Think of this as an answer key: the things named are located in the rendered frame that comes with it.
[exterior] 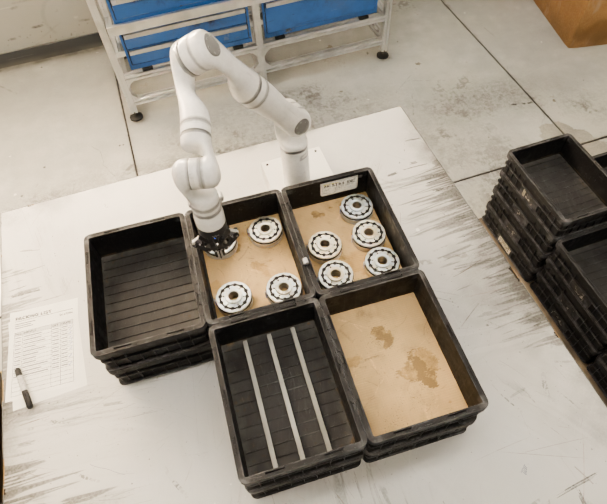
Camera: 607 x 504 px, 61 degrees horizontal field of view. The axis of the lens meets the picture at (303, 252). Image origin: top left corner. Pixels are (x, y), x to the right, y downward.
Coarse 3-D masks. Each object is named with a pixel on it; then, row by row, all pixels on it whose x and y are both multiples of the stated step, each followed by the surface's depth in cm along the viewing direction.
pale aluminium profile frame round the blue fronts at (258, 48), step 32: (224, 0) 275; (256, 0) 280; (384, 0) 312; (128, 32) 270; (256, 32) 297; (320, 32) 311; (384, 32) 326; (160, 64) 297; (256, 64) 316; (288, 64) 321; (128, 96) 303; (160, 96) 310
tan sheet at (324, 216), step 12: (324, 204) 167; (336, 204) 166; (300, 216) 164; (312, 216) 164; (324, 216) 164; (336, 216) 164; (372, 216) 163; (300, 228) 162; (312, 228) 161; (324, 228) 161; (336, 228) 161; (348, 228) 161; (348, 240) 158; (348, 252) 156; (360, 252) 156; (312, 264) 154; (348, 264) 153; (360, 264) 153; (336, 276) 151; (360, 276) 151
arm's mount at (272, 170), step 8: (312, 152) 189; (320, 152) 188; (272, 160) 188; (280, 160) 187; (312, 160) 186; (320, 160) 186; (264, 168) 185; (272, 168) 185; (280, 168) 185; (312, 168) 184; (320, 168) 184; (328, 168) 184; (264, 176) 188; (272, 176) 183; (280, 176) 183; (312, 176) 182; (320, 176) 182; (272, 184) 181; (280, 184) 180
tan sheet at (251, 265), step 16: (240, 224) 163; (240, 240) 160; (208, 256) 157; (240, 256) 156; (256, 256) 156; (272, 256) 156; (288, 256) 156; (208, 272) 154; (224, 272) 153; (240, 272) 153; (256, 272) 153; (272, 272) 153; (288, 272) 153; (256, 288) 150; (256, 304) 147
